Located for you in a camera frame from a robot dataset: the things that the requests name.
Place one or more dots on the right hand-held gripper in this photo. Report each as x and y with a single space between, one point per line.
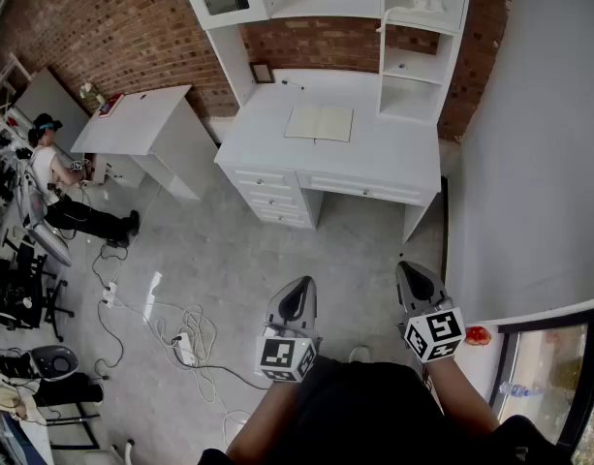
434 334

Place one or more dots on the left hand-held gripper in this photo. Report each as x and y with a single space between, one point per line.
284 356

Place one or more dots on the blue cover notebook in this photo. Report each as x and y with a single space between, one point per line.
318 124

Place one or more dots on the person's left forearm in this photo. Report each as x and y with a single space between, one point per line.
262 419

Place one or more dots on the person's right forearm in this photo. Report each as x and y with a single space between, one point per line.
463 395

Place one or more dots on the small red object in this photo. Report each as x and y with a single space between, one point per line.
478 336

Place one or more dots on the small white desk drawer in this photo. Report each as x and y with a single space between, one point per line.
272 198
282 216
260 178

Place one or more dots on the wide white desk drawer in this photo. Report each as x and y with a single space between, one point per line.
364 189

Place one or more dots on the person's black clothing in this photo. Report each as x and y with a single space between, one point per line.
364 414

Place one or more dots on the white desk with hutch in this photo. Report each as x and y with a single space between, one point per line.
374 155

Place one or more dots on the clear water bottle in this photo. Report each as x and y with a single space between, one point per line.
519 390

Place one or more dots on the black and white marker pen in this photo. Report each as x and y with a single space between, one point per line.
293 84

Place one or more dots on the white chair base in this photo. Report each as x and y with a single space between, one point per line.
128 451

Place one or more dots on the small white table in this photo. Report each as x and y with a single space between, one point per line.
141 124

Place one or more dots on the grey round appliance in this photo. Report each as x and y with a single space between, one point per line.
56 362

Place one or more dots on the grey office chair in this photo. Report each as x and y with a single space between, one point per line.
49 240

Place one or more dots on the red book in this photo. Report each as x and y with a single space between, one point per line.
110 105

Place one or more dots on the white cloth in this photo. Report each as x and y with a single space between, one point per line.
422 7

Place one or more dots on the black office chair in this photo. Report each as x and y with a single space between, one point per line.
15 298

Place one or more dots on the small flower bunch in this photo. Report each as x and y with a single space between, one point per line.
90 92

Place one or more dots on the straw hat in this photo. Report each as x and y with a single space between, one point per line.
6 400

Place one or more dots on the grey cabinet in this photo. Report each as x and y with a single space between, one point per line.
49 100

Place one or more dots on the cluttered metal shelf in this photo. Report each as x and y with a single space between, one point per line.
1 153

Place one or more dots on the black window frame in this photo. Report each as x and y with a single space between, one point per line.
584 381

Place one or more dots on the dark picture frame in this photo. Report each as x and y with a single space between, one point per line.
262 72

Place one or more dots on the black metal frame stand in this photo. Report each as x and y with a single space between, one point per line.
69 393

